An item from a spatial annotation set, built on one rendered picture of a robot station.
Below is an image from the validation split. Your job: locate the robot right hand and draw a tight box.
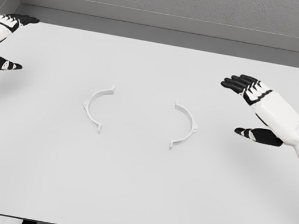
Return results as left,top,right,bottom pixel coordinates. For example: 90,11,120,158
211,70,299,151

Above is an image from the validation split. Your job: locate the white half-ring pipe clamp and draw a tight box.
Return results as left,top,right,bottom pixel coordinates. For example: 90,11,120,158
166,99,203,155
78,79,116,136

